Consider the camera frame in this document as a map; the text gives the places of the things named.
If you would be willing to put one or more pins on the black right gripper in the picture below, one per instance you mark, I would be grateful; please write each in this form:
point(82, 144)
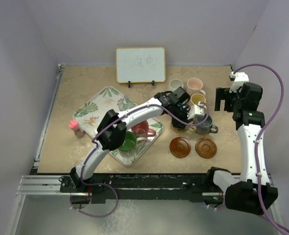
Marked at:
point(223, 94)

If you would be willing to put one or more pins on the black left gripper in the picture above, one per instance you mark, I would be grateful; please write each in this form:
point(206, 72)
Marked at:
point(179, 124)

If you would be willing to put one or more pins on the tan ceramic cup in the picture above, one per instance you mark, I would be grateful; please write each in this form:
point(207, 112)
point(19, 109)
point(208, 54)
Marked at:
point(179, 130)

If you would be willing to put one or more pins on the yellow ceramic cup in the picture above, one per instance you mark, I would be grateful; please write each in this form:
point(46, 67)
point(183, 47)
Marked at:
point(196, 98)

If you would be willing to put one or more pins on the grey blue ceramic cup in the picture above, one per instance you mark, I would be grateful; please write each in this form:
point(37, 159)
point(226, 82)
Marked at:
point(206, 127)

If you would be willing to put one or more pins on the pink ceramic cup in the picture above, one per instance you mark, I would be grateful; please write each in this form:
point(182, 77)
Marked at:
point(195, 86)

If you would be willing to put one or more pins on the white ceramic cup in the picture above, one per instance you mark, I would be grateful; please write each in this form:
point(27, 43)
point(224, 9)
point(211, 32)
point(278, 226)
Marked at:
point(174, 84)

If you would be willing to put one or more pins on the red ceramic cup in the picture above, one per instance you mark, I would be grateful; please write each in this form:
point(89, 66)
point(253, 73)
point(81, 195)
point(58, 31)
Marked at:
point(142, 130)

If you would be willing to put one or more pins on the brown ringed coaster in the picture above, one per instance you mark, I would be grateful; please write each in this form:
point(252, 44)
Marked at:
point(180, 147)
point(206, 148)

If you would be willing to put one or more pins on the green ceramic cup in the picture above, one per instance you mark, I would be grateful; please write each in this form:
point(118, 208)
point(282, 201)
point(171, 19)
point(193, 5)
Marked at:
point(130, 144)

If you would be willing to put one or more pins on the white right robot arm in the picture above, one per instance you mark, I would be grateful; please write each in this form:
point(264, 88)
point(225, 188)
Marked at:
point(252, 192)

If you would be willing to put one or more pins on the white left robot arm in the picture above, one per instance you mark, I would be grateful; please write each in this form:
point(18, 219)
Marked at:
point(114, 126)

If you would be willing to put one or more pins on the small whiteboard with stand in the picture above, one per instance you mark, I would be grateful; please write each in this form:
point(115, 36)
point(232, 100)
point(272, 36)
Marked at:
point(140, 65)

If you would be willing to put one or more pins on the floral serving tray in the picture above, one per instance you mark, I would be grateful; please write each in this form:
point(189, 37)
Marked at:
point(91, 112)

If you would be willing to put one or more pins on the pink capped small bottle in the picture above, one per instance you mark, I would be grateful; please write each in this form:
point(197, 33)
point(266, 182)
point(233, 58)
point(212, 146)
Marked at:
point(75, 127)

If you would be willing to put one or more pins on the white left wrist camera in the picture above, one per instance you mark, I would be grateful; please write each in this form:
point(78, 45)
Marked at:
point(195, 111)

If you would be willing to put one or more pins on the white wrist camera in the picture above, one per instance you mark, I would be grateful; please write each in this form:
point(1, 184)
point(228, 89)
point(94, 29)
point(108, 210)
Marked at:
point(238, 78)
point(195, 111)

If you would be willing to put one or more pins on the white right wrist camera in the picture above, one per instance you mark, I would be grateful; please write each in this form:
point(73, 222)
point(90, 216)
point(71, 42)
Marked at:
point(238, 78)

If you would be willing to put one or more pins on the black front rail base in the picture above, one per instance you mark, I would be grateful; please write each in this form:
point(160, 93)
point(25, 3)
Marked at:
point(110, 194)

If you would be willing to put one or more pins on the aluminium frame rail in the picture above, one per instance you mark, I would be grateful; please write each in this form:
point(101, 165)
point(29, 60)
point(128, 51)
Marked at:
point(36, 186)

